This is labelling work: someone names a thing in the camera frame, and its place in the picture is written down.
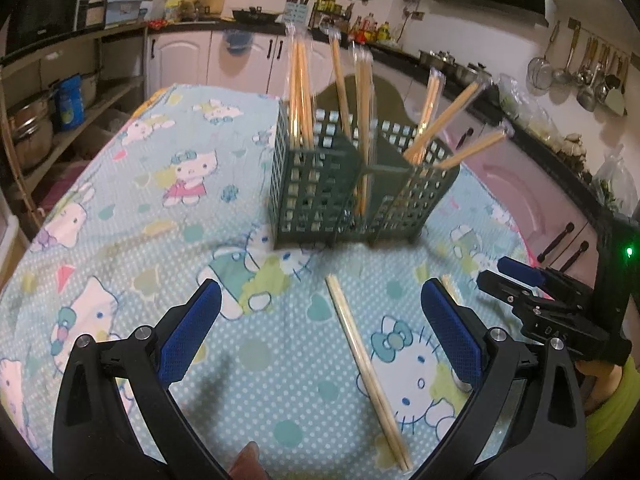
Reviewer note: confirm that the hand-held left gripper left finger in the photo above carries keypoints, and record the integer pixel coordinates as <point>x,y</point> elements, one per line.
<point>192,330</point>

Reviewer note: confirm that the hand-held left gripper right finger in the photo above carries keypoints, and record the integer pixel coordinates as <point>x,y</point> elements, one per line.
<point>452,330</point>

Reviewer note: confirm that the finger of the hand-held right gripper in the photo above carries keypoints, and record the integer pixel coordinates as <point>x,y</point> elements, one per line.
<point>520,267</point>
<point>500,287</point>

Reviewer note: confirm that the bamboo chopstick pair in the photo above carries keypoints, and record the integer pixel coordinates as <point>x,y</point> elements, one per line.
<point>365,375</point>
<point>445,120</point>
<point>475,147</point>
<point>363,120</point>
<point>340,85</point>
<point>448,285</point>
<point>300,90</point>
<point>431,97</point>

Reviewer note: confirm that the green plastic utensil basket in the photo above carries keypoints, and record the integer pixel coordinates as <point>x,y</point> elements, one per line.
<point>385,105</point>

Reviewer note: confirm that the person's right forearm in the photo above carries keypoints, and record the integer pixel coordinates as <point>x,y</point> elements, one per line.
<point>615,410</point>

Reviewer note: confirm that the row of hanging kitchen utensils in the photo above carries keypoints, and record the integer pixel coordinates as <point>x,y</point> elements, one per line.
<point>590,75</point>

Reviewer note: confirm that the person's left hand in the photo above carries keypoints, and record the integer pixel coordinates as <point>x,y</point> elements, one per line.
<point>247,462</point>

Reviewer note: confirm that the pink kitchen cabinet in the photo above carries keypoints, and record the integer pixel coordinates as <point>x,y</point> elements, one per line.
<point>505,185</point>

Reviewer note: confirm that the cartoon cat printed tablecloth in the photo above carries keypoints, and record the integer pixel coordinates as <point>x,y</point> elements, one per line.
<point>150,240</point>

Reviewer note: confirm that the clear bag of vegetables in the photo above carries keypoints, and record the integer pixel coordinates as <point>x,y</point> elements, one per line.
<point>530,107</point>
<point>612,177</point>

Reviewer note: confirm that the steel cooking pot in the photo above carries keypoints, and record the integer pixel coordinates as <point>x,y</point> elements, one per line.
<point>475,72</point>
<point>436,57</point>

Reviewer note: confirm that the wooden shelf unit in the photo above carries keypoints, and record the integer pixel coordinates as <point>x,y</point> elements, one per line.
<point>120,87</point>

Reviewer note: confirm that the large steel pot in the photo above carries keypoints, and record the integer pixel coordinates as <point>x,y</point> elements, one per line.
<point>30,135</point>

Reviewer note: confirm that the blue packet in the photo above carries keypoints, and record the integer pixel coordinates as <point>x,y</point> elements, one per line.
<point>70,102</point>

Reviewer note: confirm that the white kitchen cabinets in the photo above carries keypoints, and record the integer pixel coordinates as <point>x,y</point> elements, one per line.
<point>180,60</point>

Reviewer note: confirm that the row of condiment bottles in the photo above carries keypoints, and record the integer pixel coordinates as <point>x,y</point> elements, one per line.
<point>370,27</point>

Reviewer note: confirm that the black wok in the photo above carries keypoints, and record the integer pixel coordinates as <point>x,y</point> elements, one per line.
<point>255,16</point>

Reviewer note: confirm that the blue knife holder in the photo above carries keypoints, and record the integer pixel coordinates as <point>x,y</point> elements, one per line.
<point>295,12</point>

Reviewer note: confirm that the black microwave oven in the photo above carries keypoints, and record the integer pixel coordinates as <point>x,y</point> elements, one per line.
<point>45,10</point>

